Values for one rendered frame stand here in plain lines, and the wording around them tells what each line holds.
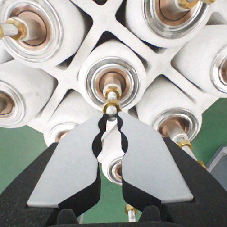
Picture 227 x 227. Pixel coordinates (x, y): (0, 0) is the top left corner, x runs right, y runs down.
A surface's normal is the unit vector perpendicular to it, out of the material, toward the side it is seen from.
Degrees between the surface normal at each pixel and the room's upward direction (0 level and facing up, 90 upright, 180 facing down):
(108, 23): 0
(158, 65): 0
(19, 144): 0
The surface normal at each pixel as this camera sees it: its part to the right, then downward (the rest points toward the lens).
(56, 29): -0.07, 0.48
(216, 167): -0.97, -0.22
